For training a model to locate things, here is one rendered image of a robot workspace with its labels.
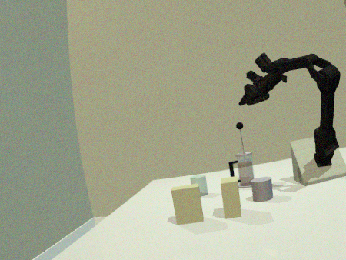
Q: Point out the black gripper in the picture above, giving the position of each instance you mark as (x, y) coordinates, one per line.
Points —
(255, 94)

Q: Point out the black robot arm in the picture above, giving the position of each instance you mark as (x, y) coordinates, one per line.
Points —
(327, 81)

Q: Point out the tan rectangular block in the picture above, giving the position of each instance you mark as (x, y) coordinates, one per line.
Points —
(231, 198)
(187, 204)

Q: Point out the grey coffee press with black knob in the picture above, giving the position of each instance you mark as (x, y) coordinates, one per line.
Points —
(245, 165)

